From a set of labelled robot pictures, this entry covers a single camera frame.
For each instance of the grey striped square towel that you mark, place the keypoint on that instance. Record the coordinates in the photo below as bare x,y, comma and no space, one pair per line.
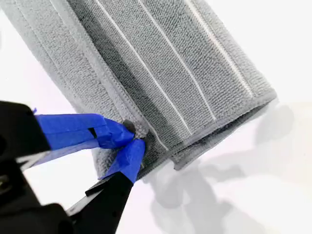
170,73

